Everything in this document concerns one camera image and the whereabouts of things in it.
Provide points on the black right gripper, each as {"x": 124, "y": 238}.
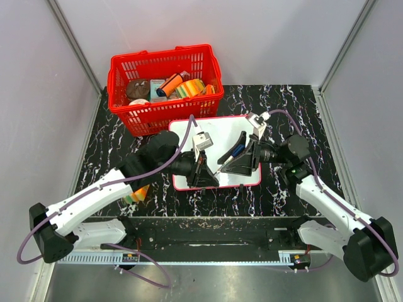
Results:
{"x": 242, "y": 163}

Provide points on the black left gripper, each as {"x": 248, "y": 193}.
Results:
{"x": 201, "y": 175}

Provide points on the blue whiteboard marker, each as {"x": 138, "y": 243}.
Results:
{"x": 233, "y": 154}

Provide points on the pink framed whiteboard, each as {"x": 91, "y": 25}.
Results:
{"x": 224, "y": 131}

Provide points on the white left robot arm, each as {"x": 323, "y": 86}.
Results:
{"x": 59, "y": 229}

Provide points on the orange yellow sponge pack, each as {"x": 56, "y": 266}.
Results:
{"x": 138, "y": 196}

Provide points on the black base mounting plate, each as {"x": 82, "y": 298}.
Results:
{"x": 267, "y": 233}

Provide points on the orange snack packet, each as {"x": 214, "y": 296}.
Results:
{"x": 208, "y": 90}

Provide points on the yellow green striped sponge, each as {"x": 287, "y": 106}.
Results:
{"x": 190, "y": 88}

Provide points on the orange pump bottle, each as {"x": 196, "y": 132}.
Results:
{"x": 172, "y": 83}

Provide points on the white round lid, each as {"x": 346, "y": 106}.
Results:
{"x": 138, "y": 102}

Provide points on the red plastic basket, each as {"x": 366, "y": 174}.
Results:
{"x": 198, "y": 60}

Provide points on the teal small box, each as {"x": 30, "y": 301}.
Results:
{"x": 154, "y": 97}

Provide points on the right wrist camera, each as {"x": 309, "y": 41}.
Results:
{"x": 258, "y": 122}

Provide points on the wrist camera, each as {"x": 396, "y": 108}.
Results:
{"x": 258, "y": 122}
{"x": 201, "y": 142}

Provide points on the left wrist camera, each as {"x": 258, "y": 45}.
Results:
{"x": 201, "y": 142}

